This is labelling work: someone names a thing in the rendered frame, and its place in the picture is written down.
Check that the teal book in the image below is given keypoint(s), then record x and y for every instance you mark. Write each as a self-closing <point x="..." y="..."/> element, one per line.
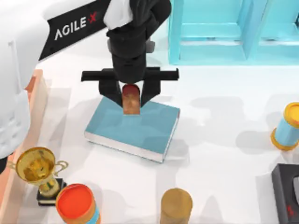
<point x="130" y="130"/>

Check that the brown cylindrical can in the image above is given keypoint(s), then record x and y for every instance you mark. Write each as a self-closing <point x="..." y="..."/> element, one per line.
<point x="176" y="207"/>

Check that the black box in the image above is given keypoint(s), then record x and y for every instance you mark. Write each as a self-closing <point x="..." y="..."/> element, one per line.
<point x="283" y="193"/>

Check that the blue and yellow can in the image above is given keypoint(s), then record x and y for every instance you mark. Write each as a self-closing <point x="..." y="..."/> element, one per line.
<point x="287" y="130"/>

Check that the light blue rack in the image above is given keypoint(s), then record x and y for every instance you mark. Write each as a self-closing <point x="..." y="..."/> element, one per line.
<point x="210" y="30"/>

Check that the orange-lidded can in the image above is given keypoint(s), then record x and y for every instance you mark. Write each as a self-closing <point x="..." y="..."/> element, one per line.
<point x="74" y="205"/>

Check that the gold trophy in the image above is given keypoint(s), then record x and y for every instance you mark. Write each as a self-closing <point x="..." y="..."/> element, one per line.
<point x="35" y="165"/>

